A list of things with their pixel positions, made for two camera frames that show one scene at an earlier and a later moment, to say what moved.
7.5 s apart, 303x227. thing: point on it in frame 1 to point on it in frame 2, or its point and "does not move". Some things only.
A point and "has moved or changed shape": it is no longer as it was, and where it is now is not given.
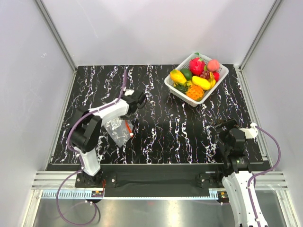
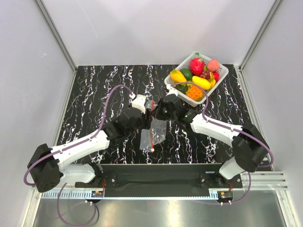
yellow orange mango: (178, 77) does not move
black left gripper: (124, 117) to (147, 119)
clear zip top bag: (120, 130) has moved or changed shape
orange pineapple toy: (195, 92) does not move
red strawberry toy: (216, 76) does not move
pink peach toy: (213, 65) does not move
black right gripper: (228, 124) to (160, 105)
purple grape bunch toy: (205, 74) does not move
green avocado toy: (187, 73) does not move
